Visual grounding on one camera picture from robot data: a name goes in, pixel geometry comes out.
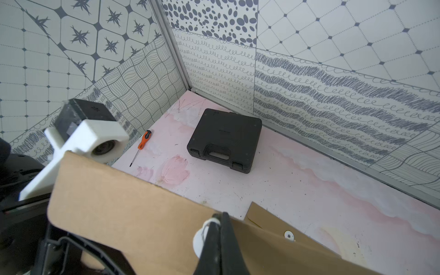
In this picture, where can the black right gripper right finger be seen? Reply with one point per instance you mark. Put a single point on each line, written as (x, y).
(232, 261)

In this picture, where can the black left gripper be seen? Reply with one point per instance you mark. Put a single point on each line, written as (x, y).
(59, 253)

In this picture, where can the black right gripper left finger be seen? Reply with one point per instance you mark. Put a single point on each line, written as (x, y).
(206, 245)

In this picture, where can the brown kraft file bag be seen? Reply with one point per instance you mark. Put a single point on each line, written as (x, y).
(154, 228)
(260, 217)

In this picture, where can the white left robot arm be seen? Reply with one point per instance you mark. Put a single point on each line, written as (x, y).
(30, 244)

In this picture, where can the black plastic tool case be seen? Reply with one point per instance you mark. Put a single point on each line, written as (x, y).
(226, 138)

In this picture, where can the orange handled screwdriver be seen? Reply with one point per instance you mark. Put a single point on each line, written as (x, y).
(145, 138)

